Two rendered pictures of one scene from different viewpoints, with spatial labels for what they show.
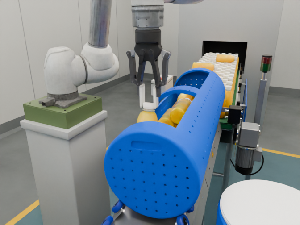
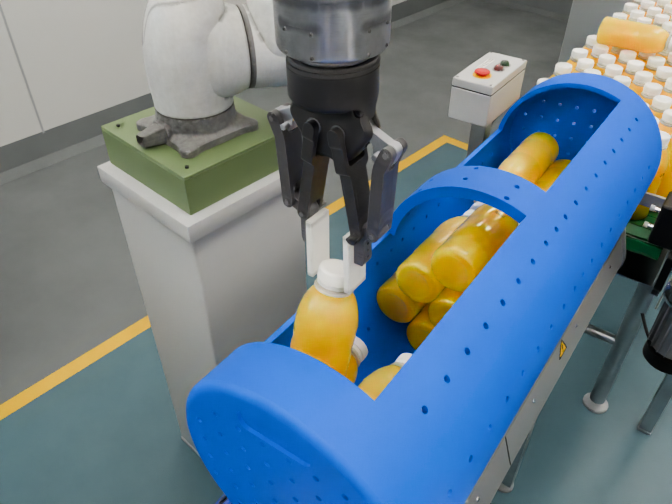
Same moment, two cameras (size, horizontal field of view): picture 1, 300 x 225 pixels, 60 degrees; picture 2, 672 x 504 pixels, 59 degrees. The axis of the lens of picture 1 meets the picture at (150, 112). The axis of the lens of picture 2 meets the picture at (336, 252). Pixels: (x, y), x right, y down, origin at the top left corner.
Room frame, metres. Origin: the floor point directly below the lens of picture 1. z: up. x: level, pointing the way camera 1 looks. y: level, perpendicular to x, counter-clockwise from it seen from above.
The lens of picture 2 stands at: (0.34, -0.13, 1.65)
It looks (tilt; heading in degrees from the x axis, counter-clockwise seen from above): 39 degrees down; 17
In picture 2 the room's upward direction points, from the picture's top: straight up
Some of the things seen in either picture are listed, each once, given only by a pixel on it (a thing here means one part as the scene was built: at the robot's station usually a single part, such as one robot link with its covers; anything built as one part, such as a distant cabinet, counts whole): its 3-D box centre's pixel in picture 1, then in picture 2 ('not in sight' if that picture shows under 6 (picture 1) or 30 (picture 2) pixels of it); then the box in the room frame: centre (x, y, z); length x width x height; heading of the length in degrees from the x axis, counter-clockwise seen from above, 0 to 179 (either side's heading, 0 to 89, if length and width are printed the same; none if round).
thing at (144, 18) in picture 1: (147, 18); (332, 14); (0.78, 0.01, 1.50); 0.09 x 0.09 x 0.06
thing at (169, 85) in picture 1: (162, 84); (487, 87); (1.75, -0.09, 1.05); 0.20 x 0.10 x 0.10; 161
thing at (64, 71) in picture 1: (62, 69); (192, 45); (1.31, 0.44, 1.25); 0.18 x 0.16 x 0.22; 127
